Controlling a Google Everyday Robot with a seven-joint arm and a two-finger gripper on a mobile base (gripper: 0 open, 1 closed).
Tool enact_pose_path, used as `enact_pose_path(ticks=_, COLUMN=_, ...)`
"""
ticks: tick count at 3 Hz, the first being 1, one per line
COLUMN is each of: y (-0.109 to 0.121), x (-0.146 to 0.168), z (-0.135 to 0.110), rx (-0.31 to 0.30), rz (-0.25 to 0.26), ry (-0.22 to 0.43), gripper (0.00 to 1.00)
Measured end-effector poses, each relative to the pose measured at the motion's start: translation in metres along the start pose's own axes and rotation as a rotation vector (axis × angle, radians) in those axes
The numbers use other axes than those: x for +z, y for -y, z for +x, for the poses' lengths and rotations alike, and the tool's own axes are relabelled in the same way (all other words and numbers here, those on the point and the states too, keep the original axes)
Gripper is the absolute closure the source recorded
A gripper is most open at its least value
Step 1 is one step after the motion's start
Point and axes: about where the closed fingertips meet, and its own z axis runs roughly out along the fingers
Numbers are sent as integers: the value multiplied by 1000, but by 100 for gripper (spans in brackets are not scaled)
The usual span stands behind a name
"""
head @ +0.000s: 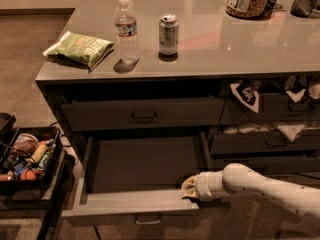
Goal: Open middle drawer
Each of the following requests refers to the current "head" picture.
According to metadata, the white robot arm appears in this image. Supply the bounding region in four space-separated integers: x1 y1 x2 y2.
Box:
181 163 320 222

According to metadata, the silver soda can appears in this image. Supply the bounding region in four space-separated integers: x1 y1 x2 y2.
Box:
159 13 179 56

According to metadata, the dark glass pitcher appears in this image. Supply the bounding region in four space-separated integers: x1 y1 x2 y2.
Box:
290 0 317 18

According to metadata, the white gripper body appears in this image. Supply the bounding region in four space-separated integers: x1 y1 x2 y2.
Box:
195 171 227 201

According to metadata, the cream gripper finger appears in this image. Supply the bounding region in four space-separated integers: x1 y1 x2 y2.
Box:
182 189 201 200
181 175 197 190

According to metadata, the clear plastic water bottle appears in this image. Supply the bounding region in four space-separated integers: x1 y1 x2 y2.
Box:
114 0 139 64

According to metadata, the grey counter cabinet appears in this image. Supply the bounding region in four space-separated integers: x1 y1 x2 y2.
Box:
34 0 320 186

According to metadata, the black bin of items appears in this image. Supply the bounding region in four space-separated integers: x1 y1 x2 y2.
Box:
0 127 62 192

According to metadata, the grey drawer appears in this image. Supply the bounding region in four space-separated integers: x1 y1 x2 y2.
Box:
220 93 320 125
61 97 224 131
212 154 320 175
62 132 210 225
211 130 320 155

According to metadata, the green chip bag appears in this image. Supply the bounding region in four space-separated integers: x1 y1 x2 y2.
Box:
43 31 114 69

